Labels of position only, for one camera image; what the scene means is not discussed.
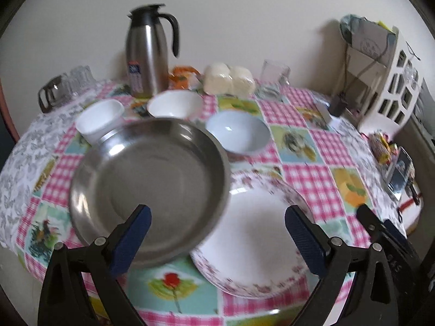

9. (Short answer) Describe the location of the grey floral tablecloth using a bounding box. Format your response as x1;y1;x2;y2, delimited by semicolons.
0;104;91;248

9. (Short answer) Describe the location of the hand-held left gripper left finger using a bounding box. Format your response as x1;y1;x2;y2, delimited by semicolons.
38;204;152;326

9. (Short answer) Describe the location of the stainless steel thermos jug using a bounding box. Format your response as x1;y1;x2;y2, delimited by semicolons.
126;4;180;98

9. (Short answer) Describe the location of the bag of white steamed buns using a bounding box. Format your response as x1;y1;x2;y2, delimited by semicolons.
203;63;256;96

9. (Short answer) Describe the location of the glass pitcher with black handle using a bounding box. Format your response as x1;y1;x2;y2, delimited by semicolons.
37;74;73;113

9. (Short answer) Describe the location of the orange snack packet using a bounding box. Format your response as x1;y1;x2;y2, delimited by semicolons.
169;65;201;90

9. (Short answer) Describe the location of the black power adapter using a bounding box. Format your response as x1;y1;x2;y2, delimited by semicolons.
328;95;350;118

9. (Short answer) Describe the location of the light blue bowl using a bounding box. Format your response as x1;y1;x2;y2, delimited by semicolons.
205;111;272;155

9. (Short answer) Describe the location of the floral rimmed white plate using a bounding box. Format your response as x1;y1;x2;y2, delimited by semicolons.
189;173;316;300

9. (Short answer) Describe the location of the round white bowl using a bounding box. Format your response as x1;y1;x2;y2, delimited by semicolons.
147;90;203;121

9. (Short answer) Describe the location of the grey paper bag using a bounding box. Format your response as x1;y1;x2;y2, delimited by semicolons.
340;14;398;68

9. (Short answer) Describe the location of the white plastic rack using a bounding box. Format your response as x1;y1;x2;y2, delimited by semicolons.
358;27;425;136

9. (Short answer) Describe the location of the pink checked tablecloth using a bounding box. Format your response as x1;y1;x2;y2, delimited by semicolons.
17;78;410;326

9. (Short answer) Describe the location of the brown chair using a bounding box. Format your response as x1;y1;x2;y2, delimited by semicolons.
0;78;21;143

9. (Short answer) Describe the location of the square white bowl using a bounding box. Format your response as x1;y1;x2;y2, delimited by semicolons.
75;99;125;143

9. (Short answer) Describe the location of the colourful candy packet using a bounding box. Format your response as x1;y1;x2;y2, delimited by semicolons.
370;132;400;165

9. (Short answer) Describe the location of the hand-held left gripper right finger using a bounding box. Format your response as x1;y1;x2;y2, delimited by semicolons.
285;205;398;326

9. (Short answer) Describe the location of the shiny dark packet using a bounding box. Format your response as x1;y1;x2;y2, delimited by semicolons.
386;146;416;195

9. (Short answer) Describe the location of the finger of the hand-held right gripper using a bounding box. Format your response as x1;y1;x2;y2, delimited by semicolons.
383;220;410;248
356;204;386;243

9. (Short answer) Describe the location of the small white box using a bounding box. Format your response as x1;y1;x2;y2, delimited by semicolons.
315;104;335;127

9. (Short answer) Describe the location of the stainless steel bowl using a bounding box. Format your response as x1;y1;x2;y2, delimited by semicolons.
69;118;232;269

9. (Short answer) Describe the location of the clear glass mug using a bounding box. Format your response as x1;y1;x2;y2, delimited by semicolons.
255;59;291;101

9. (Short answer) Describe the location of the clear glass tumbler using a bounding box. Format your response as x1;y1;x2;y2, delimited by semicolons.
79;65;98;88
68;70;84;96

